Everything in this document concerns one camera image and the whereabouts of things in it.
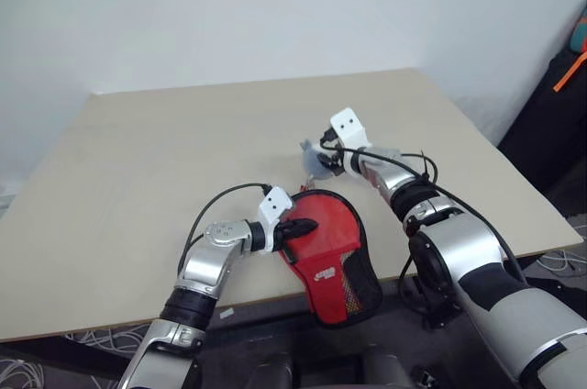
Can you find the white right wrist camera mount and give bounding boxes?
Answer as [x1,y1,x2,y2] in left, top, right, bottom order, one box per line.
[330,106,373,175]

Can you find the black bag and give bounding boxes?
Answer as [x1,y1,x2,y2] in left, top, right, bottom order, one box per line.
[496,46,587,226]

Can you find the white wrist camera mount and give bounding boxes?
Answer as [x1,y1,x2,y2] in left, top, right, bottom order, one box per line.
[257,185,295,253]
[330,106,373,175]

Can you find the orange strap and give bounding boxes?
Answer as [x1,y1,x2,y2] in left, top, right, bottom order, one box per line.
[552,50,587,94]

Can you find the grey-blue plastic piece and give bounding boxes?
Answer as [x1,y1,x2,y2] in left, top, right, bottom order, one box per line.
[299,139,338,180]

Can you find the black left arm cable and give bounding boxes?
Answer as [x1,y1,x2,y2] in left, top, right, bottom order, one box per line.
[180,183,274,272]

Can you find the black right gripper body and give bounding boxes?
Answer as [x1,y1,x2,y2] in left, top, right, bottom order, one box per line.
[328,149,347,176]

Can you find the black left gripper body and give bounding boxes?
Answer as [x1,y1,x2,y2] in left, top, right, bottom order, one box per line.
[272,223,295,253]

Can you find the teal and orange object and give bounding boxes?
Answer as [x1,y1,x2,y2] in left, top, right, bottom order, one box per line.
[568,16,587,54]

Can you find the small black floor object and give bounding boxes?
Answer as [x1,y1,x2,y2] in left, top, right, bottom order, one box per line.
[412,365,442,389]

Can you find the dark rounded shape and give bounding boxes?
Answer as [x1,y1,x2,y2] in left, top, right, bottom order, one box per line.
[360,350,415,389]
[249,349,295,389]

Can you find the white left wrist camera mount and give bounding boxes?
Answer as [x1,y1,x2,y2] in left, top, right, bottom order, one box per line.
[257,185,295,253]

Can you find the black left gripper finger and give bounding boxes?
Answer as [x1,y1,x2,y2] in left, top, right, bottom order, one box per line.
[280,218,319,231]
[281,226,318,239]

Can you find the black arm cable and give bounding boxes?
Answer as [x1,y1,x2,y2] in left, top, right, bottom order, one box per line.
[180,183,274,272]
[318,129,529,317]

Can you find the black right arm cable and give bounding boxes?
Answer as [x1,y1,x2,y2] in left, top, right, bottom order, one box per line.
[318,129,529,317]

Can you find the red and black paddle case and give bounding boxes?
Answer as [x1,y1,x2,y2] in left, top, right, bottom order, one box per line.
[278,182,384,328]

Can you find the white floor cables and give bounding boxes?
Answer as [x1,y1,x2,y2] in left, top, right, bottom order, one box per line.
[0,323,153,389]
[533,248,587,278]

